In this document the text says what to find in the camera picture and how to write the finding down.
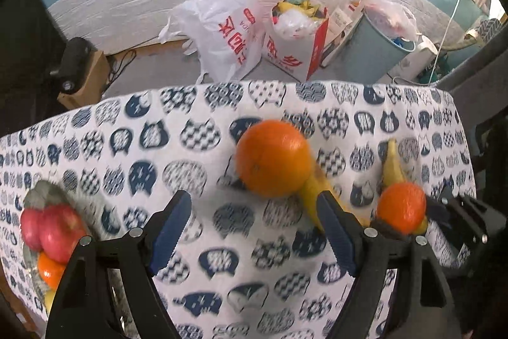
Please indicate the large orange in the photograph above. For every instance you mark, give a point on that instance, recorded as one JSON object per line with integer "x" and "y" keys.
{"x": 274, "y": 158}

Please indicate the pink plastic bag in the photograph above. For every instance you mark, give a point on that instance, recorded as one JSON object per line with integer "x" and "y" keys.
{"x": 391, "y": 13}

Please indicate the black panel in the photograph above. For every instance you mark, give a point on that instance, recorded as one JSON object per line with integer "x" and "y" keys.
{"x": 24, "y": 57}

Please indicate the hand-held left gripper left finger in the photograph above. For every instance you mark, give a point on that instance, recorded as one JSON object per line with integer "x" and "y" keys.
{"x": 172, "y": 231}

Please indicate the bright red apple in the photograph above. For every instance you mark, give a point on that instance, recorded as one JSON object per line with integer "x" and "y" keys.
{"x": 61, "y": 231}

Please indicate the cat print tablecloth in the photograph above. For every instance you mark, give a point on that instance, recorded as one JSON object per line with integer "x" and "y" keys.
{"x": 222, "y": 116}

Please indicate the green glass plate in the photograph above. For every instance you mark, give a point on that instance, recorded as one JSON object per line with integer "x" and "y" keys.
{"x": 43, "y": 196}

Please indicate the medium orange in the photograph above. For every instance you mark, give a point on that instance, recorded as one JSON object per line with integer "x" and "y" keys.
{"x": 401, "y": 208}

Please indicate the white plastic bag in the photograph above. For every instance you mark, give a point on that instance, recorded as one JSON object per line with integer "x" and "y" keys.
{"x": 226, "y": 29}

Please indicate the white cardboard box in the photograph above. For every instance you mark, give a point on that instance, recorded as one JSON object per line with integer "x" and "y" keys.
{"x": 341, "y": 29}

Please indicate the dark red apple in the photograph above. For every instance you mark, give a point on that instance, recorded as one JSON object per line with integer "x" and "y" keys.
{"x": 31, "y": 227}

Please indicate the red and white paper bag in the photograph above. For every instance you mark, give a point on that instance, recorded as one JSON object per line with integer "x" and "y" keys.
{"x": 293, "y": 45}

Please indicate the grey hanging clothing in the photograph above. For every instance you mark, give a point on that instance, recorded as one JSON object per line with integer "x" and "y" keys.
{"x": 472, "y": 104}

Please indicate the small orange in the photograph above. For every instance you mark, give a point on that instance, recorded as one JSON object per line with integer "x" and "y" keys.
{"x": 50, "y": 269}

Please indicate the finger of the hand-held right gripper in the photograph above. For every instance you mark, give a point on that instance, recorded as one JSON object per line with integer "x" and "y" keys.
{"x": 436, "y": 210}
{"x": 391, "y": 232}

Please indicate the yellow banana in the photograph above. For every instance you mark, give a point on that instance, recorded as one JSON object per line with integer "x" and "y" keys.
{"x": 393, "y": 168}
{"x": 313, "y": 192}

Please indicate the small yellow apple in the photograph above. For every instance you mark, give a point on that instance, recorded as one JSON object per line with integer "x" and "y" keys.
{"x": 49, "y": 301}

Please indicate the grey trash bin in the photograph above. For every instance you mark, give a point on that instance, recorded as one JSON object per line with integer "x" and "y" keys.
{"x": 377, "y": 53}

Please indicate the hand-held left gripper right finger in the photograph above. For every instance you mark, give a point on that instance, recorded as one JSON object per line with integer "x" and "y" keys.
{"x": 337, "y": 235}

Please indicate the white kettle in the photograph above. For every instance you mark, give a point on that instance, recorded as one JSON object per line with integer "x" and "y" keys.
{"x": 414, "y": 59}

